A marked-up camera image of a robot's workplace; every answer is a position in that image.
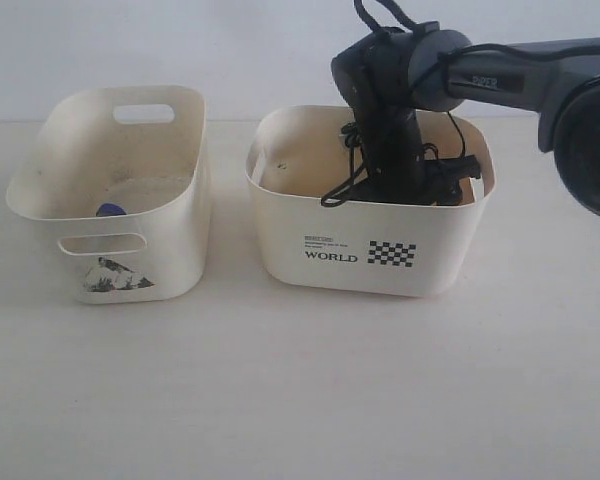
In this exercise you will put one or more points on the cream plastic bin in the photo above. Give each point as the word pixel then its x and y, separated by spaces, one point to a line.
pixel 143 148

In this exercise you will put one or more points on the cream WORLD bin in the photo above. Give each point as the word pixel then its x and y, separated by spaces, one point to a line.
pixel 298 154

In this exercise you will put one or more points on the blue cap bottle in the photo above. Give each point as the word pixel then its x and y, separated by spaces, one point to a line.
pixel 109 210

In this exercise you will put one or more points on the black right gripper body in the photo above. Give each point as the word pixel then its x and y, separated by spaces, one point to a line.
pixel 390 163

